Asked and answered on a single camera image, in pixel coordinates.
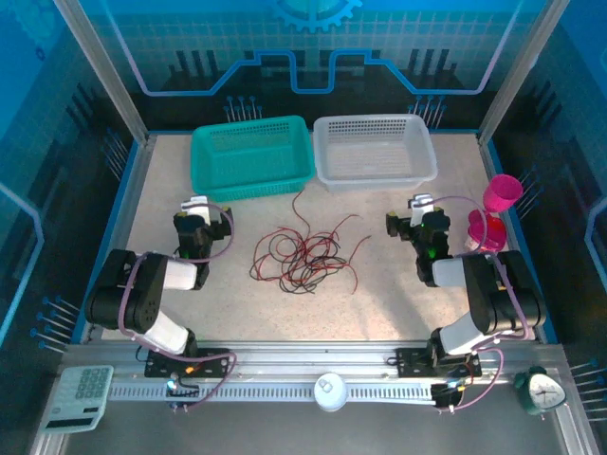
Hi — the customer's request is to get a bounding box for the thin red cable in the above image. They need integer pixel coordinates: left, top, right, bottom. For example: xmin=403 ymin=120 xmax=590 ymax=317
xmin=303 ymin=213 xmax=360 ymax=257
xmin=291 ymin=188 xmax=314 ymax=238
xmin=249 ymin=226 xmax=309 ymax=282
xmin=282 ymin=229 xmax=350 ymax=290
xmin=331 ymin=235 xmax=373 ymax=293

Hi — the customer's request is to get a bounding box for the pink lidded jar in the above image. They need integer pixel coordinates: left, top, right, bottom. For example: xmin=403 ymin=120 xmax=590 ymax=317
xmin=468 ymin=208 xmax=507 ymax=255

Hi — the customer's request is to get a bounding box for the teal plastic basket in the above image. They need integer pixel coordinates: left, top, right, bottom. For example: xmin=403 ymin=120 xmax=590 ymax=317
xmin=190 ymin=115 xmax=317 ymax=203

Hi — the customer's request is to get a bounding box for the pink plastic cup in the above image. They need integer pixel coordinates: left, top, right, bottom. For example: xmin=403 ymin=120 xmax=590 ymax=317
xmin=482 ymin=173 xmax=524 ymax=213

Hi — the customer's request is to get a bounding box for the white plastic basket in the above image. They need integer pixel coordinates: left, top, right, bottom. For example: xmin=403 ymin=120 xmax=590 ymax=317
xmin=312 ymin=113 xmax=438 ymax=193

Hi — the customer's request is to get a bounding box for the small controller board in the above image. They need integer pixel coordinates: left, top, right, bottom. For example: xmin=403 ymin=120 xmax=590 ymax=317
xmin=431 ymin=376 xmax=475 ymax=413
xmin=164 ymin=376 xmax=200 ymax=413

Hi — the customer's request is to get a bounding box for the white round knob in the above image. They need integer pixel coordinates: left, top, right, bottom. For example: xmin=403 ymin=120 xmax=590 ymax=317
xmin=313 ymin=373 xmax=351 ymax=412

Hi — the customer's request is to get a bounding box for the green alarm clock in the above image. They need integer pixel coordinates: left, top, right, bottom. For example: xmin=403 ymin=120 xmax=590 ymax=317
xmin=514 ymin=365 xmax=566 ymax=417

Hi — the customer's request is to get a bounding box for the pale green calculator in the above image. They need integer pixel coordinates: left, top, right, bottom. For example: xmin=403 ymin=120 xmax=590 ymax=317
xmin=40 ymin=364 xmax=115 ymax=435

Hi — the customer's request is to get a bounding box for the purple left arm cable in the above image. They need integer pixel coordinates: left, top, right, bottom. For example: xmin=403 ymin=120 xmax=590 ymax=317
xmin=118 ymin=201 xmax=238 ymax=412

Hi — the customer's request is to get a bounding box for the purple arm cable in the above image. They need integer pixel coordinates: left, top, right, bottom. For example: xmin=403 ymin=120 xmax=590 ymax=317
xmin=118 ymin=201 xmax=238 ymax=412
xmin=429 ymin=195 xmax=532 ymax=412

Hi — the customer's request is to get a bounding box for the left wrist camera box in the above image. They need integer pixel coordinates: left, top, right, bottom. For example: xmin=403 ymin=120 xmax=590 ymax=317
xmin=180 ymin=194 xmax=211 ymax=228

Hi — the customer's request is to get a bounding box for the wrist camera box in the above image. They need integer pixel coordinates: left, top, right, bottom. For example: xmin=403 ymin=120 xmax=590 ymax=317
xmin=408 ymin=192 xmax=434 ymax=228
xmin=180 ymin=194 xmax=211 ymax=228

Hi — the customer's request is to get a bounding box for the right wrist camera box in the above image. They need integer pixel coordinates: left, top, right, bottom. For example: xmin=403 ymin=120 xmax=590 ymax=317
xmin=408 ymin=192 xmax=434 ymax=228

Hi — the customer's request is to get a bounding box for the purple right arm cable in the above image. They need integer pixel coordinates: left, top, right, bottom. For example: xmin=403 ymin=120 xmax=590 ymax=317
xmin=429 ymin=195 xmax=532 ymax=412

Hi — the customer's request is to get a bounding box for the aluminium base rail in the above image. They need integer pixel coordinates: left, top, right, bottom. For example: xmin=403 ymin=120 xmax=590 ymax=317
xmin=64 ymin=339 xmax=565 ymax=381

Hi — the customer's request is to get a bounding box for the aluminium frame post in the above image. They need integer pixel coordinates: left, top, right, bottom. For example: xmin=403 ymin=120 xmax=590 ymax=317
xmin=476 ymin=0 xmax=570 ymax=146
xmin=51 ymin=0 xmax=153 ymax=143

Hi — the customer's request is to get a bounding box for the white slotted cable duct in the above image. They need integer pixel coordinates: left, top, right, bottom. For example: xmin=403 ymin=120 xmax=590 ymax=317
xmin=107 ymin=382 xmax=440 ymax=405

